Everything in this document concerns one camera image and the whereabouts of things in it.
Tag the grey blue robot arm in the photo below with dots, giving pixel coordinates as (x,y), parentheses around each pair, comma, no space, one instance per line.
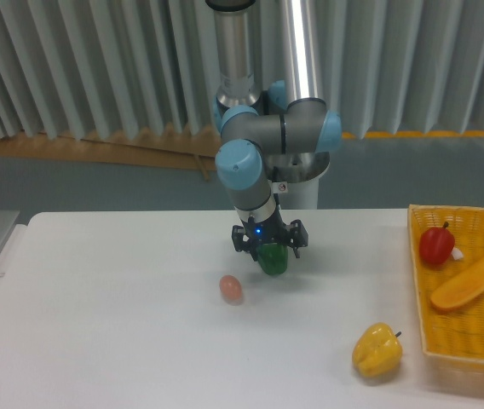
(264,132)

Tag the brown cardboard sheet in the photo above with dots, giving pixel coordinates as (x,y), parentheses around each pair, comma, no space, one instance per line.
(169,150)

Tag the yellow bell pepper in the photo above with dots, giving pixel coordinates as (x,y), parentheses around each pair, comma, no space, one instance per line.
(378,351)

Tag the brown egg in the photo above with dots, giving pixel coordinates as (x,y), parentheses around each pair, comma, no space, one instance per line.
(231,289)

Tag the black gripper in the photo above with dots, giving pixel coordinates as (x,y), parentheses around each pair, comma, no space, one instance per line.
(264,225)

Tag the red bell pepper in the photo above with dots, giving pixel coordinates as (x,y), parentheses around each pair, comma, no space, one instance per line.
(436,244)

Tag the yellow woven basket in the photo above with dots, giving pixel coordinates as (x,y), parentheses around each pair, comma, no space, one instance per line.
(456,336)

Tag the small white object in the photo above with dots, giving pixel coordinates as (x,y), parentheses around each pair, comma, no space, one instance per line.
(457,254)

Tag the green bell pepper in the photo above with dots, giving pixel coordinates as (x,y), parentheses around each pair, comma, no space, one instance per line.
(272,258)

